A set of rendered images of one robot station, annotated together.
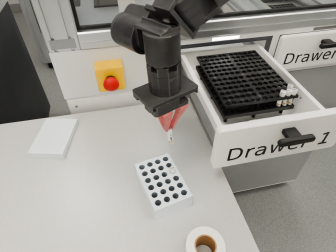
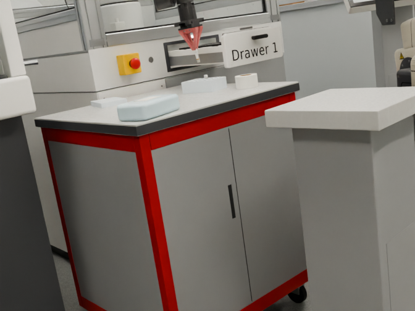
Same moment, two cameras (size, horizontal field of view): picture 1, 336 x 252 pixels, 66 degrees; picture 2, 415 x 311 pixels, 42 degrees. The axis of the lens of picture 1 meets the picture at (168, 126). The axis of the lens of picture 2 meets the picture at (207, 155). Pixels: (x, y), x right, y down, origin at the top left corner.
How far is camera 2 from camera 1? 1.55 m
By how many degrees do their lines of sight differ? 39
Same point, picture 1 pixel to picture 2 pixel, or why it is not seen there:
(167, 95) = (193, 17)
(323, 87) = (268, 76)
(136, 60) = (141, 54)
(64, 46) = (97, 44)
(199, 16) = not seen: outside the picture
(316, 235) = not seen: hidden behind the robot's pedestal
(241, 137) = (234, 41)
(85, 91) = (110, 83)
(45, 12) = (88, 21)
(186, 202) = (223, 82)
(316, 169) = not seen: hidden behind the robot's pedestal
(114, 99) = (129, 91)
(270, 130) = (246, 37)
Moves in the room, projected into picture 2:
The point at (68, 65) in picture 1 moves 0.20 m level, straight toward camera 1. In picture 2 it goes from (99, 60) to (140, 55)
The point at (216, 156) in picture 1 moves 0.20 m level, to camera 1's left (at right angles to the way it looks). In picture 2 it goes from (226, 55) to (174, 65)
